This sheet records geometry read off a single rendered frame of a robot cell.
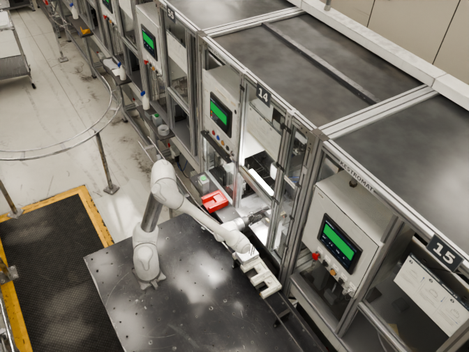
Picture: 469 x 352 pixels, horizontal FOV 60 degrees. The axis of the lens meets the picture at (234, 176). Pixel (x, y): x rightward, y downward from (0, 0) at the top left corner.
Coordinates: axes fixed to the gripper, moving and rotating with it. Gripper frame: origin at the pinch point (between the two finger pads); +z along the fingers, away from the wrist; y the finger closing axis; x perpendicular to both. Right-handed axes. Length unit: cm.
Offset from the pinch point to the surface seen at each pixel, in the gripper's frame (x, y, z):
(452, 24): 111, 7, 345
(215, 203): 26.9, -3.7, -25.5
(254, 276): -32.6, -12.1, -31.7
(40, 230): 152, -97, -144
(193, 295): -14, -32, -67
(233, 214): 15.3, -9.3, -17.3
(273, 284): -43, -14, -24
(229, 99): 30, 80, -13
